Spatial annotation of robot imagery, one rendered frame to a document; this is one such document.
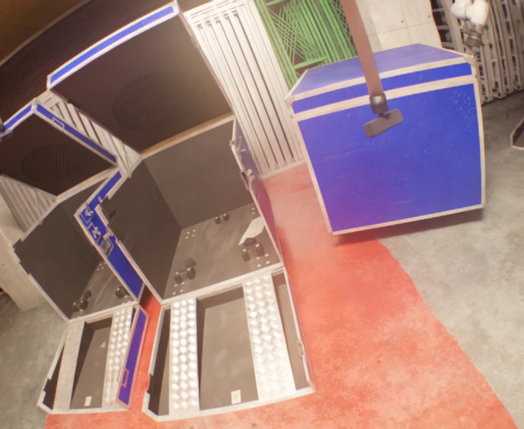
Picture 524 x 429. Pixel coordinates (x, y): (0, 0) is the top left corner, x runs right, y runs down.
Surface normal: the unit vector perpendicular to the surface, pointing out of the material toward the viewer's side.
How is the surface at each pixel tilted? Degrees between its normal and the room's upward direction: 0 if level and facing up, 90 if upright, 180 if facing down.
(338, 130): 90
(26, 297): 90
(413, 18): 90
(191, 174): 90
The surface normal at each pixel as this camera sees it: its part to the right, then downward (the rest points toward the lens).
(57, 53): 0.13, 0.44
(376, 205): -0.22, 0.55
